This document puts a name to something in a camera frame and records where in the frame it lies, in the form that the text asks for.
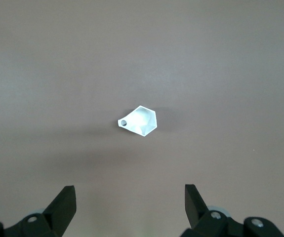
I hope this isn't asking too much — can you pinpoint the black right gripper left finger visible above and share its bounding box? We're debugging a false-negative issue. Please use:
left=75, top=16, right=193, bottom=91
left=0, top=185, right=78, bottom=237

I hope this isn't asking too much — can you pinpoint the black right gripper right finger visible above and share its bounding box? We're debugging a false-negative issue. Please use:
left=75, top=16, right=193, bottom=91
left=182, top=184, right=284, bottom=237

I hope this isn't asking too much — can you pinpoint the white faceted cup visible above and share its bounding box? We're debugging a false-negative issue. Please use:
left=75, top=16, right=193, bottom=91
left=118, top=105, right=159, bottom=137

